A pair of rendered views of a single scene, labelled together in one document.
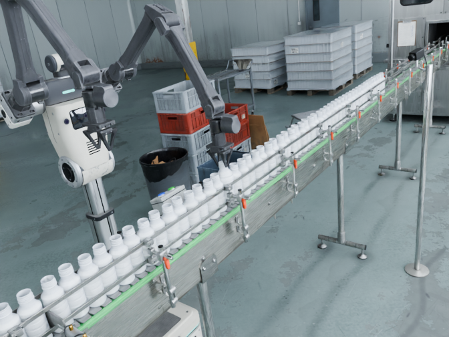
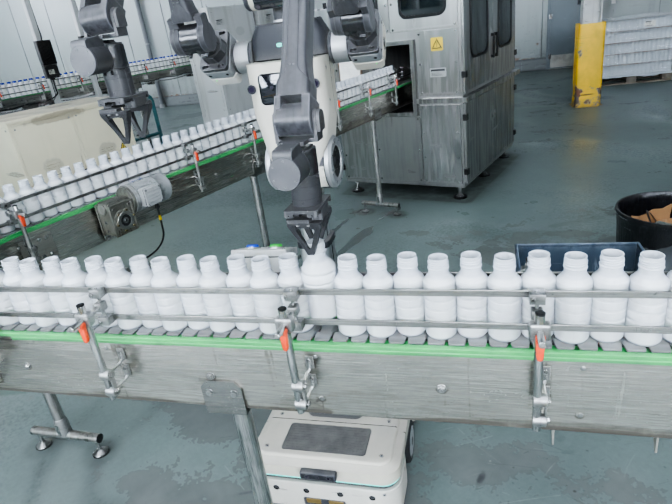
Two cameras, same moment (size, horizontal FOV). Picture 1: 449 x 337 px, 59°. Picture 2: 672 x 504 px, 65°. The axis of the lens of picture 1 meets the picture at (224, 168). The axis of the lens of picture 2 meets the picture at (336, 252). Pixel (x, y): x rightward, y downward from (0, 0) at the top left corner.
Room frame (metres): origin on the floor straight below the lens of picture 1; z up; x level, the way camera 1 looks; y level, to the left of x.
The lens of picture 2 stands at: (1.23, -0.90, 1.59)
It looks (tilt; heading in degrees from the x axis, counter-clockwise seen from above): 24 degrees down; 68
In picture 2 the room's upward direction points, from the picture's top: 8 degrees counter-clockwise
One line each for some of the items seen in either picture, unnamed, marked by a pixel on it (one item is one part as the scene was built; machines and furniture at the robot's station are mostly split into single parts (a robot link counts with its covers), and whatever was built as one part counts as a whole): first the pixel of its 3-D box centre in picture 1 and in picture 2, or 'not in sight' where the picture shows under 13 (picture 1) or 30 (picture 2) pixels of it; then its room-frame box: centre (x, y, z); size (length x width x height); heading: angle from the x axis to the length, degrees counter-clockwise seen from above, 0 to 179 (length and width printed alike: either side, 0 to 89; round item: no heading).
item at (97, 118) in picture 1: (96, 116); (120, 86); (1.31, 0.40, 1.51); 0.10 x 0.07 x 0.07; 51
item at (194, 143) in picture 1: (192, 135); not in sight; (4.26, 0.30, 0.55); 0.61 x 0.41 x 0.22; 148
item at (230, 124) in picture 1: (224, 117); (294, 148); (1.54, -0.02, 1.39); 0.12 x 0.09 x 0.12; 50
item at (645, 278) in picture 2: (291, 143); (647, 298); (2.01, -0.37, 1.08); 0.06 x 0.06 x 0.17
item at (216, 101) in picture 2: not in sight; (231, 85); (3.00, 6.23, 0.96); 0.82 x 0.50 x 1.91; 33
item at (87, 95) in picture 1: (93, 97); (110, 57); (1.31, 0.39, 1.57); 0.07 x 0.06 x 0.07; 51
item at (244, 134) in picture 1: (224, 134); not in sight; (4.87, -0.06, 0.33); 0.61 x 0.41 x 0.22; 144
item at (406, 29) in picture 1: (406, 33); not in sight; (5.40, -2.61, 1.22); 0.23 x 0.03 x 0.32; 51
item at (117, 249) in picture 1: (120, 259); (80, 292); (1.10, 0.37, 1.08); 0.06 x 0.06 x 0.17
